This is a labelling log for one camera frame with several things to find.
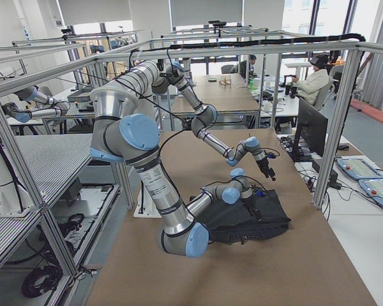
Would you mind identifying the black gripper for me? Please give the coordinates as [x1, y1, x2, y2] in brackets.
[257, 159, 276, 181]
[242, 194, 262, 222]

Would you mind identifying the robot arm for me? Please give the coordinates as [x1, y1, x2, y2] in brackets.
[109, 60, 275, 180]
[90, 86, 253, 258]

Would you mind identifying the aluminium frame post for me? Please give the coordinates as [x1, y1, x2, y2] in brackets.
[313, 49, 363, 210]

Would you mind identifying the black graphic t-shirt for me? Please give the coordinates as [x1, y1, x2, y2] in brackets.
[199, 189, 291, 244]

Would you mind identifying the black Huawei monitor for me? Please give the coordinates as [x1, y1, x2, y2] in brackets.
[292, 98, 328, 162]

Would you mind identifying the teach pendant with red button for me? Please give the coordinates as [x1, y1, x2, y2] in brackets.
[336, 158, 383, 180]

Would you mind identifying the seated person in white jacket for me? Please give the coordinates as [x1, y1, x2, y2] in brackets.
[292, 54, 329, 105]

